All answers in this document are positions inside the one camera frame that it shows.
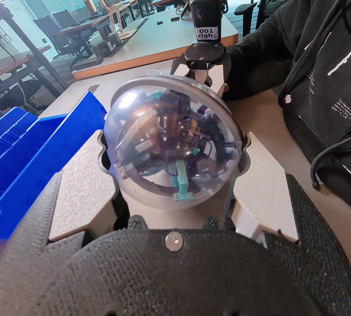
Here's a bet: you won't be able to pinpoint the person's right forearm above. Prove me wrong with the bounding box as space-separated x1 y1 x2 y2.
222 41 298 100

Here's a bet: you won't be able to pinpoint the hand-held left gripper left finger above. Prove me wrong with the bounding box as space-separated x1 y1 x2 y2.
48 130 129 242

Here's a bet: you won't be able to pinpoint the black office chair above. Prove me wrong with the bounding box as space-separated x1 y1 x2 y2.
33 9 84 58

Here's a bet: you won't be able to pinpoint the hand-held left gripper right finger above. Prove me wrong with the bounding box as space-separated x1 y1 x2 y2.
228 133 299 242

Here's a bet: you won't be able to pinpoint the blue plastic bin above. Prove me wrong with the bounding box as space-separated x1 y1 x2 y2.
0 90 108 240

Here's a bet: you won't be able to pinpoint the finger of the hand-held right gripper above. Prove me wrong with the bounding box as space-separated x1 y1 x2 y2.
205 65 229 98
173 63 191 79

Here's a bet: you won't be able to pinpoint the clear maze ball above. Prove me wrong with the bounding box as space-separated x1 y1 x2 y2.
103 75 242 210

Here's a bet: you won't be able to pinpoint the wooden-edged desk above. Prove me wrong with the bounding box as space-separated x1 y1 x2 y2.
71 7 239 81

